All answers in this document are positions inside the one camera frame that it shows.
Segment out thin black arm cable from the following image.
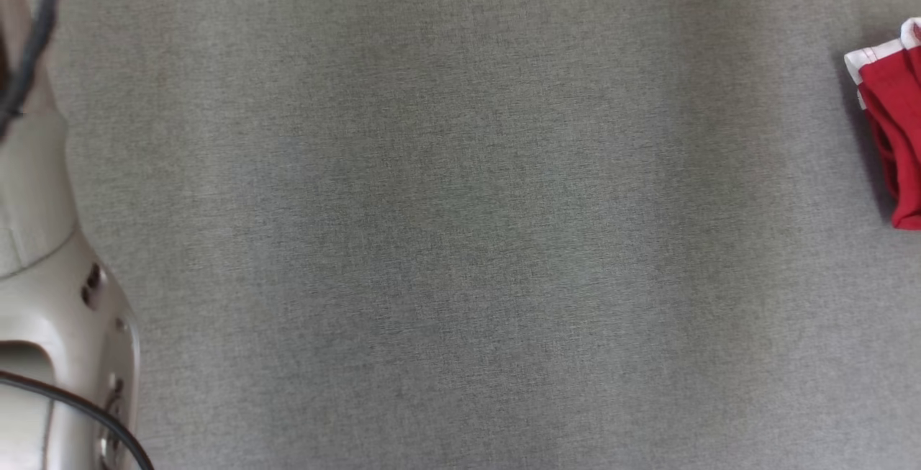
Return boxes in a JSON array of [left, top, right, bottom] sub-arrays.
[[0, 371, 155, 470], [0, 0, 75, 141]]

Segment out red shorts with white stripe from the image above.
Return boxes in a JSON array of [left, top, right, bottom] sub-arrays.
[[843, 17, 921, 231]]

